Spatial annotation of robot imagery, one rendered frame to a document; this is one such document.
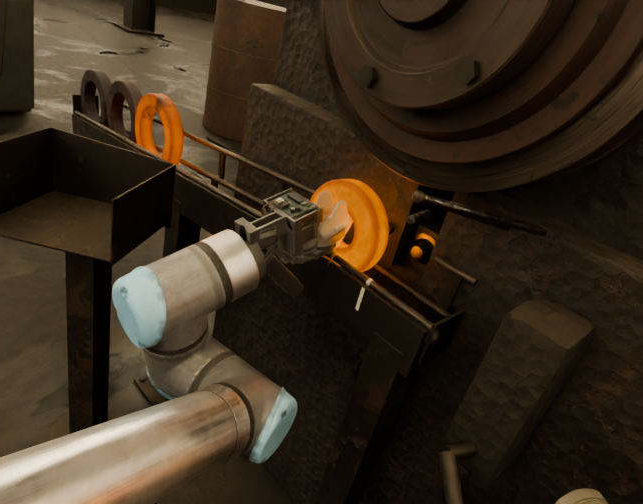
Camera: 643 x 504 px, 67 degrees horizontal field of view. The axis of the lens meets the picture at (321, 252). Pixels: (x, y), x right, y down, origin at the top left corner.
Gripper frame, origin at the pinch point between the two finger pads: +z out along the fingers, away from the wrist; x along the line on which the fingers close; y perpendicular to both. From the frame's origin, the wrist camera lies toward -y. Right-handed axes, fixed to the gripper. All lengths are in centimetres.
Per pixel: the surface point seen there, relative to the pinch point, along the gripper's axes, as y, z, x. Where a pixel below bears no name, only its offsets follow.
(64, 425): -64, -48, 45
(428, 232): -1.7, 8.6, -9.9
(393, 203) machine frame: 2.0, 6.2, -4.1
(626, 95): 28.4, 3.4, -31.0
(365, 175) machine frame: 3.9, 6.7, 2.9
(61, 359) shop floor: -67, -42, 69
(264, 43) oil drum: -48, 145, 224
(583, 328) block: 2.9, 2.1, -36.9
